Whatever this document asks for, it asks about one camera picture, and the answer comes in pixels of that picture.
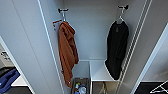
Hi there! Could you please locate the dark wall sign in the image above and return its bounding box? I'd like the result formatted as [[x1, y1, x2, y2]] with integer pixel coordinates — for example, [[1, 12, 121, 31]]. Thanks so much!
[[0, 50, 11, 62]]

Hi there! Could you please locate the white wardrobe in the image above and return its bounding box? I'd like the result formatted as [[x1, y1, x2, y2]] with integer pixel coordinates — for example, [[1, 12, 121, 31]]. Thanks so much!
[[37, 0, 154, 94]]

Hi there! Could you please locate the black sweatshirt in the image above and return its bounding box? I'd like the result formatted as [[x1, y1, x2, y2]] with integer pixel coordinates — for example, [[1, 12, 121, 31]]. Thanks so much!
[[104, 20, 130, 81]]

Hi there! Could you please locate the orange hooded sweatshirt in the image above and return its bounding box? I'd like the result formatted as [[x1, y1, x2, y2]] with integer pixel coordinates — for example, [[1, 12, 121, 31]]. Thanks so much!
[[58, 21, 81, 89]]

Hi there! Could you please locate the white wardrobe shelf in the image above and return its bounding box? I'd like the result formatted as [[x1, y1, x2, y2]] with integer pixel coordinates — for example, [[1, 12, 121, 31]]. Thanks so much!
[[88, 59, 120, 83]]

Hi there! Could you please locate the black wall hook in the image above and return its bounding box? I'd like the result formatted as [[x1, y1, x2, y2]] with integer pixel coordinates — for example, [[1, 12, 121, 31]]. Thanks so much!
[[57, 7, 70, 15], [117, 4, 130, 11]]

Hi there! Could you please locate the orange and white label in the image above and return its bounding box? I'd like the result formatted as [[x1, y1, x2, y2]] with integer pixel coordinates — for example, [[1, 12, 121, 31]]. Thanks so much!
[[52, 19, 64, 31]]

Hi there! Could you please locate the white wardrobe door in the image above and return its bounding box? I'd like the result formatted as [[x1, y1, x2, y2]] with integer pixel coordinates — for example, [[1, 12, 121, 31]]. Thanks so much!
[[0, 0, 64, 94], [116, 0, 168, 94]]

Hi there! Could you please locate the blue moulded tray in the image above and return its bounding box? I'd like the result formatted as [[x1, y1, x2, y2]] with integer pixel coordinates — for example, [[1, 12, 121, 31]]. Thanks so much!
[[0, 68, 21, 93]]

